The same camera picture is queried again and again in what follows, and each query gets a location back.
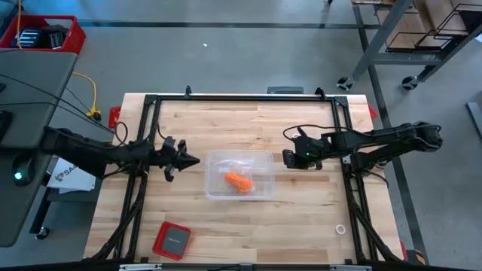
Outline black devices in crate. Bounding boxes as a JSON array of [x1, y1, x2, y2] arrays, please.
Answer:
[[11, 25, 69, 50]]

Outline black aluminium frame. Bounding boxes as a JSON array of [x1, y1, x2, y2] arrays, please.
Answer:
[[90, 85, 404, 264]]

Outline grey flat box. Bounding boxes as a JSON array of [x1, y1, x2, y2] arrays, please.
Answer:
[[160, 226, 191, 254]]

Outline black wire rack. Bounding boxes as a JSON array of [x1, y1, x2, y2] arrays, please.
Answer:
[[386, 3, 482, 52]]

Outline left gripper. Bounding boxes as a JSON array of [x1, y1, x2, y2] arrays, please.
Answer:
[[152, 135, 201, 182]]

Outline silver rail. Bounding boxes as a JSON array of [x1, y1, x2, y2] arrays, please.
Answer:
[[119, 263, 372, 271]]

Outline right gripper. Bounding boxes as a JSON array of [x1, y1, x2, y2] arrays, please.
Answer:
[[282, 127, 334, 170]]

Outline grey desk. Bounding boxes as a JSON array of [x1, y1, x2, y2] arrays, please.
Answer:
[[0, 50, 78, 248]]

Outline white printed paper sheet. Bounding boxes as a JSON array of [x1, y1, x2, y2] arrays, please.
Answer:
[[47, 157, 98, 195]]

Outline yellow floor cable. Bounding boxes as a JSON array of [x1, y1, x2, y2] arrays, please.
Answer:
[[72, 72, 102, 118]]

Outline cardboard boxes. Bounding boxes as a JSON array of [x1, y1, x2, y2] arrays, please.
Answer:
[[376, 0, 482, 50]]

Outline red tray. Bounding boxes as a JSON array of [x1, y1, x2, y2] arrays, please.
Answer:
[[152, 221, 192, 261]]

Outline orange elastic bandage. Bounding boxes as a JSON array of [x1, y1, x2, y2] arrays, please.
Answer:
[[224, 172, 254, 194]]

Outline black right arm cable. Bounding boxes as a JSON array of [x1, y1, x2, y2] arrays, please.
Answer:
[[282, 123, 342, 142]]

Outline grey metal cart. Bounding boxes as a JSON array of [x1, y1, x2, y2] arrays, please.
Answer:
[[337, 0, 482, 91]]

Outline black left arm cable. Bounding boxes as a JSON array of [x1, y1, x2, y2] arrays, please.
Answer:
[[114, 120, 167, 146]]

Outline yellow hanging cable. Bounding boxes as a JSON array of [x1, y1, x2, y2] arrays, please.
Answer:
[[16, 0, 23, 50]]

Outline clear plastic container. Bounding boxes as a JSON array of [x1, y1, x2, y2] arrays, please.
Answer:
[[205, 149, 275, 201]]

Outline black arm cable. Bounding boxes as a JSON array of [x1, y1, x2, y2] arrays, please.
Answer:
[[114, 120, 167, 146], [282, 123, 342, 142]]

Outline black computer mouse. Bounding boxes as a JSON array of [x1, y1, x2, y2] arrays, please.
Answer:
[[11, 156, 35, 187]]

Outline red plastic crate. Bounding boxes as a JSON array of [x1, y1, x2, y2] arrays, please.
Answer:
[[0, 14, 87, 55]]

